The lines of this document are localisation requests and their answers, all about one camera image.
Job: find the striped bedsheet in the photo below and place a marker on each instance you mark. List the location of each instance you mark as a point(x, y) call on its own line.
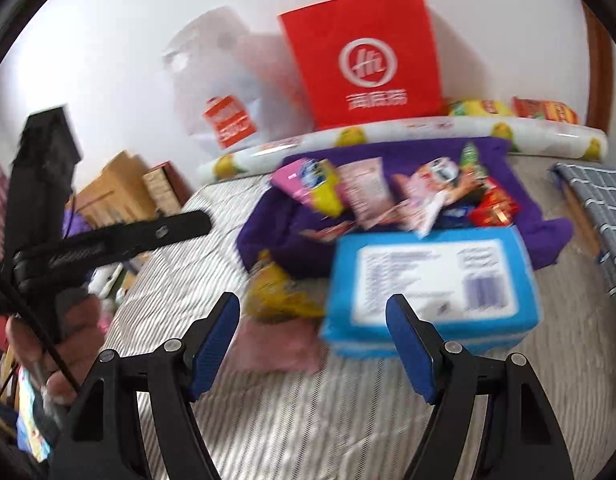
point(338, 420)

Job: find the blue box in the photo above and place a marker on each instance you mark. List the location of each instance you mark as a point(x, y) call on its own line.
point(348, 285)

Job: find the pink and yellow snack packet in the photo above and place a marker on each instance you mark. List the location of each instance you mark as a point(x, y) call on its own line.
point(308, 185)

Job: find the pink printed snack packet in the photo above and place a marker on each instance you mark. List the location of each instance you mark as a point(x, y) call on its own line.
point(363, 190)

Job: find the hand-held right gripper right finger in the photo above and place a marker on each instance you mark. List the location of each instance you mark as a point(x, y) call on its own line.
point(412, 355)

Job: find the orange red chips bag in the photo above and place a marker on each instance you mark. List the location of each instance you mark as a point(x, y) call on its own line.
point(542, 110)

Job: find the red box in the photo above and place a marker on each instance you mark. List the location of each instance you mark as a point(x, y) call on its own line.
point(163, 185)

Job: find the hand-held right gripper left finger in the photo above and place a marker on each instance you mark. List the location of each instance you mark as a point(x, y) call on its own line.
point(213, 345)

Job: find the person's left hand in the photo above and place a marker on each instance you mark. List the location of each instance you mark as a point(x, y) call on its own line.
point(78, 340)

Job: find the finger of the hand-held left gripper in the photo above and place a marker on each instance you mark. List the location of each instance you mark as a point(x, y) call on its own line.
point(138, 237)

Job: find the dark blue snack packet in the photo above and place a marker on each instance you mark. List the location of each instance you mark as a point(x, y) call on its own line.
point(457, 215)

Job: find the pale pink packet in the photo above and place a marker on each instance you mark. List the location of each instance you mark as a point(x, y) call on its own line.
point(278, 350)

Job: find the white plastic bag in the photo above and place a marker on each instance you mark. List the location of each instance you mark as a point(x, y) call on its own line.
point(213, 60)

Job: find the red paper bag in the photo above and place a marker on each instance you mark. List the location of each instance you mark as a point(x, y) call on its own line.
point(363, 35)

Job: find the purple cloth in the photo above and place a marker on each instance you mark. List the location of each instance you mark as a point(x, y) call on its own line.
point(278, 230)

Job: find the brown wooden trim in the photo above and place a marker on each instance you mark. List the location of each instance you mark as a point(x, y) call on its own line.
point(597, 60)

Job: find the colourful printed bag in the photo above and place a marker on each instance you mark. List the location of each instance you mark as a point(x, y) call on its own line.
point(30, 425)

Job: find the red white snack packet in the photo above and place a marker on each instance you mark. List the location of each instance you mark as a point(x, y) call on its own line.
point(328, 232)

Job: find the pink white snack packet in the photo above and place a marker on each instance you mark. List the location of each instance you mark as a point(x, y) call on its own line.
point(422, 195)

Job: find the yellow chips bag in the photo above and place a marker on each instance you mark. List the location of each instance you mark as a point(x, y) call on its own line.
point(480, 108)

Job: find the printed white wrap roll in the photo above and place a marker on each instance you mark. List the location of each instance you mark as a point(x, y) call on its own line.
point(387, 127)

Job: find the green triangular snack packet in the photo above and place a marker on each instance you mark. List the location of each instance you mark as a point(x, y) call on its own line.
point(470, 157)

